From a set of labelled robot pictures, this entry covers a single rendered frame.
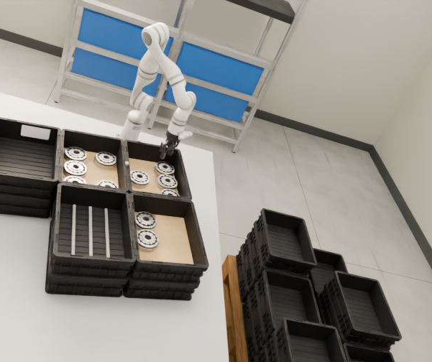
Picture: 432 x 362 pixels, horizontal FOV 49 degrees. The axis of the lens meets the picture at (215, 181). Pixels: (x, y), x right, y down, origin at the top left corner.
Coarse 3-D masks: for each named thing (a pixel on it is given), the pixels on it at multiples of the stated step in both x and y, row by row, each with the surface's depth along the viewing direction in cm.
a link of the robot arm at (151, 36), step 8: (144, 32) 203; (152, 32) 201; (144, 40) 205; (152, 40) 202; (160, 40) 204; (152, 48) 205; (160, 56) 205; (160, 64) 207; (168, 64) 206; (168, 72) 208; (176, 72) 208; (168, 80) 211; (176, 80) 209
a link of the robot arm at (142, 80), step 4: (140, 72) 221; (140, 76) 222; (144, 76) 221; (148, 76) 221; (152, 76) 222; (156, 76) 225; (136, 80) 227; (140, 80) 224; (144, 80) 223; (148, 80) 223; (152, 80) 225; (136, 84) 228; (140, 84) 226; (144, 84) 226; (148, 84) 227; (136, 88) 230; (140, 88) 231; (132, 92) 233; (136, 92) 233; (140, 92) 237; (132, 96) 235; (136, 96) 235; (132, 100) 236; (132, 104) 237
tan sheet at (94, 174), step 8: (64, 152) 226; (88, 152) 232; (64, 160) 221; (88, 160) 228; (88, 168) 223; (96, 168) 225; (64, 176) 213; (88, 176) 219; (96, 176) 221; (104, 176) 223; (112, 176) 225; (96, 184) 217
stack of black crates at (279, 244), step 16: (256, 224) 293; (272, 224) 298; (288, 224) 299; (304, 224) 293; (256, 240) 285; (272, 240) 286; (288, 240) 292; (304, 240) 287; (240, 256) 306; (256, 256) 280; (272, 256) 260; (288, 256) 280; (304, 256) 282; (240, 272) 298; (256, 272) 275; (288, 272) 269; (304, 272) 271; (240, 288) 292
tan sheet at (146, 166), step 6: (132, 162) 239; (138, 162) 241; (144, 162) 243; (150, 162) 244; (132, 168) 235; (138, 168) 237; (144, 168) 239; (150, 168) 241; (150, 174) 237; (150, 180) 233; (150, 186) 229; (156, 186) 231; (156, 192) 227
